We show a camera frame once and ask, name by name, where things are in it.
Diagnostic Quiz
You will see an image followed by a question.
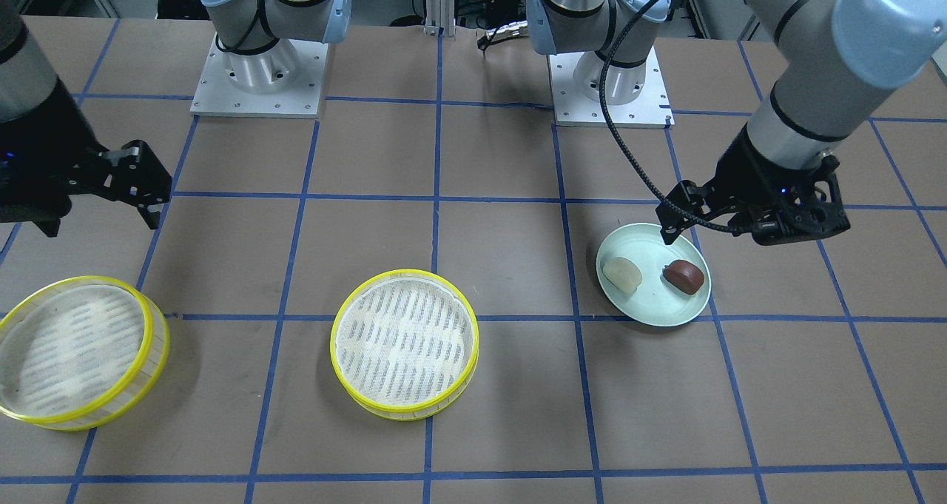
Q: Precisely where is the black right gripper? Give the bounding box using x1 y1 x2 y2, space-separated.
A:
1 93 172 238

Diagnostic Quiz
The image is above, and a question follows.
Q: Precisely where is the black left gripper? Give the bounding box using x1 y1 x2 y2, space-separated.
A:
656 127 850 246

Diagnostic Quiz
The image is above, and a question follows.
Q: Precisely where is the white steamed bun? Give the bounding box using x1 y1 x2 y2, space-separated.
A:
601 257 643 295

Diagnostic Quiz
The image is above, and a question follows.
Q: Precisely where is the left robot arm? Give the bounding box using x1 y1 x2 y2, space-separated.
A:
524 0 945 246

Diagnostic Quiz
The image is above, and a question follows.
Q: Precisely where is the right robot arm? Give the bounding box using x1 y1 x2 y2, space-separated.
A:
1 0 352 238

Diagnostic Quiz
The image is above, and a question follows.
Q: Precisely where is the yellow steamer basket centre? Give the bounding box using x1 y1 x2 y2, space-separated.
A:
329 269 480 422

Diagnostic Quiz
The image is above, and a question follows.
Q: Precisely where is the brown steamed bun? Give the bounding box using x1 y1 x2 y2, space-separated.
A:
661 259 707 295

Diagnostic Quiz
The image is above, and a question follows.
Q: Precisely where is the light green plate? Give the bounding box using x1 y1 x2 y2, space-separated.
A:
596 223 712 326

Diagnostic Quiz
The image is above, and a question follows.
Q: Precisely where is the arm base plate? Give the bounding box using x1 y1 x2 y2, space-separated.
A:
190 39 331 119
547 48 675 129

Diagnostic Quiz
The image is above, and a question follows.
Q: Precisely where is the black braided cable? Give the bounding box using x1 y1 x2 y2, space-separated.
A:
599 0 770 235

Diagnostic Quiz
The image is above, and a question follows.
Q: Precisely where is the aluminium frame post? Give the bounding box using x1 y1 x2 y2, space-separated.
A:
422 0 457 41

